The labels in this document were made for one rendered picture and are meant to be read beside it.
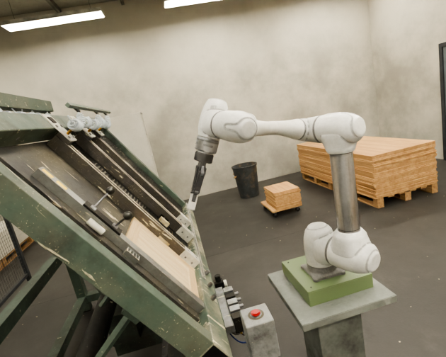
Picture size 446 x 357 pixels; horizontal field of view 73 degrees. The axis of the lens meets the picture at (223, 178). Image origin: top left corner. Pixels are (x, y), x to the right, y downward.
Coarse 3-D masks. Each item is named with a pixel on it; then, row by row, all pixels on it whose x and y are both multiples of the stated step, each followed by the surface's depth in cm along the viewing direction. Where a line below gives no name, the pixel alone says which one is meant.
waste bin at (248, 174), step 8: (232, 168) 606; (240, 168) 591; (248, 168) 592; (256, 168) 610; (240, 176) 599; (248, 176) 596; (256, 176) 608; (240, 184) 607; (248, 184) 601; (256, 184) 610; (240, 192) 617; (248, 192) 606; (256, 192) 612
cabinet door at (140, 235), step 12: (132, 228) 156; (144, 228) 171; (132, 240) 144; (144, 240) 158; (156, 240) 171; (156, 252) 158; (168, 252) 172; (168, 264) 158; (180, 264) 172; (180, 276) 157; (192, 276) 171; (192, 288) 157
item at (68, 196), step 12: (48, 180) 122; (60, 192) 123; (72, 192) 128; (72, 204) 125; (84, 216) 127; (108, 228) 129; (120, 240) 131; (144, 252) 139; (144, 264) 135; (156, 264) 139; (156, 276) 137; (168, 276) 139; (168, 288) 139; (180, 288) 140; (192, 300) 142
